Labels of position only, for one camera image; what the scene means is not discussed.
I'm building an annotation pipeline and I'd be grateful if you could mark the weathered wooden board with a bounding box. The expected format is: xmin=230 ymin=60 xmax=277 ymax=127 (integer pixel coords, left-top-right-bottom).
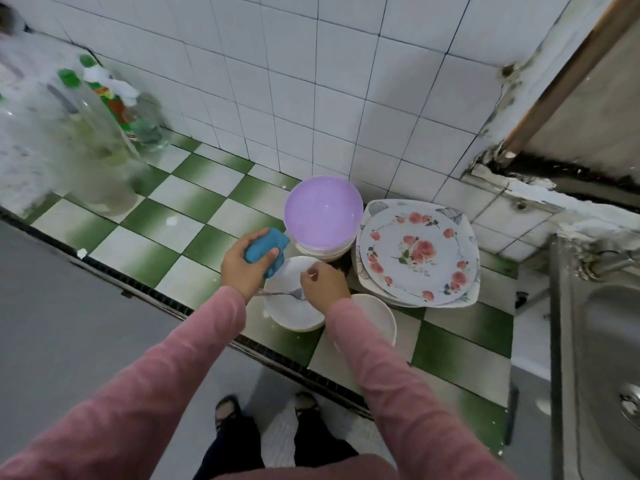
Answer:
xmin=500 ymin=0 xmax=640 ymax=211

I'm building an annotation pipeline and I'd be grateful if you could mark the chrome faucet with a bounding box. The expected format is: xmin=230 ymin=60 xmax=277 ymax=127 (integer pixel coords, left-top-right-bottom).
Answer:
xmin=565 ymin=239 xmax=640 ymax=286

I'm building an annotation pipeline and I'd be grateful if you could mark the stainless steel sink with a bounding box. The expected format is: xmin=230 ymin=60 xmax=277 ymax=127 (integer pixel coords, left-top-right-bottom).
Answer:
xmin=548 ymin=235 xmax=640 ymax=480

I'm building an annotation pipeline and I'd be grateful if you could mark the large clear plastic bottle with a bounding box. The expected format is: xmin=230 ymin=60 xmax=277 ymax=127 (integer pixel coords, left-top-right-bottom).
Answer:
xmin=40 ymin=69 xmax=146 ymax=216

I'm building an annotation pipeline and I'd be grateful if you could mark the stack of white saucers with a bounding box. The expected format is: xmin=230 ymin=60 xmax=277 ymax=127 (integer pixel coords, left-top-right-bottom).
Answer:
xmin=345 ymin=293 xmax=399 ymax=348

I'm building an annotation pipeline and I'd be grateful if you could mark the metal fork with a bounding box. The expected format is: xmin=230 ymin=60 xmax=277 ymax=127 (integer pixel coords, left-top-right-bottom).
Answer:
xmin=258 ymin=285 xmax=306 ymax=299

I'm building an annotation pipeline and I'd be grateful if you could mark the person's right forearm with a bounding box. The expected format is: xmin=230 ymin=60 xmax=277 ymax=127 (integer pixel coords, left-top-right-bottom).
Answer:
xmin=325 ymin=297 xmax=516 ymax=480

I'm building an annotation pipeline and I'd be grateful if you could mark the white bowl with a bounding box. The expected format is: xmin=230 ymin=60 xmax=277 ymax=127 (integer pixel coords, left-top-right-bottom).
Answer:
xmin=262 ymin=257 xmax=327 ymax=333

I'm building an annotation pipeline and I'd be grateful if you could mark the person's left forearm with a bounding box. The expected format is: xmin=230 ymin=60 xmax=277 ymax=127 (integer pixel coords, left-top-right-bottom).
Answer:
xmin=0 ymin=287 xmax=249 ymax=480

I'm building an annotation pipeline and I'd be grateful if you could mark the person's right hand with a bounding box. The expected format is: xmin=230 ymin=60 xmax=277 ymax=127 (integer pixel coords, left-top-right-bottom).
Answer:
xmin=300 ymin=259 xmax=353 ymax=316

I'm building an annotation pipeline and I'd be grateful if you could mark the person's leg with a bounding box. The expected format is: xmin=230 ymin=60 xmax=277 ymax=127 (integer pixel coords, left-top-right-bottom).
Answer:
xmin=290 ymin=391 xmax=361 ymax=471
xmin=195 ymin=395 xmax=263 ymax=480

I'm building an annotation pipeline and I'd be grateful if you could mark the person's right leg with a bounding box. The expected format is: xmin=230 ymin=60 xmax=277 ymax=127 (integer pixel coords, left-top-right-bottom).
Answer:
xmin=290 ymin=391 xmax=361 ymax=471

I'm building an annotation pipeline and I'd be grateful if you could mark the blue cleaning cloth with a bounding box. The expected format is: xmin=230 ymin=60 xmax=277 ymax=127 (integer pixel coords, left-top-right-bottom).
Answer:
xmin=244 ymin=227 xmax=291 ymax=279

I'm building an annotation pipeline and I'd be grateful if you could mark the person's left leg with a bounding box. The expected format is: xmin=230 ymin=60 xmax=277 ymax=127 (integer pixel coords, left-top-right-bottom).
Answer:
xmin=195 ymin=395 xmax=263 ymax=480

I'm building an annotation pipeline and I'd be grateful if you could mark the purple plastic bowl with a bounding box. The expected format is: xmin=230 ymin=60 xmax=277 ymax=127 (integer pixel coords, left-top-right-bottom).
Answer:
xmin=283 ymin=175 xmax=365 ymax=261

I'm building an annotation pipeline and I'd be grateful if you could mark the person's left hand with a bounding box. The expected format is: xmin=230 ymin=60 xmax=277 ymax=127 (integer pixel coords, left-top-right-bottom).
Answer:
xmin=220 ymin=227 xmax=291 ymax=302

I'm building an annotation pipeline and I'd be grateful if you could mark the green checkered tile countertop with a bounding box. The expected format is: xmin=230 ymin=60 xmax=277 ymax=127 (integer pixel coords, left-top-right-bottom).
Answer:
xmin=25 ymin=135 xmax=521 ymax=456

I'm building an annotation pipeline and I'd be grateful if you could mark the floral plate stack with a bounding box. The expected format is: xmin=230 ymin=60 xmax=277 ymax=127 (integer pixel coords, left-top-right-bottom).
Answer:
xmin=352 ymin=199 xmax=483 ymax=311

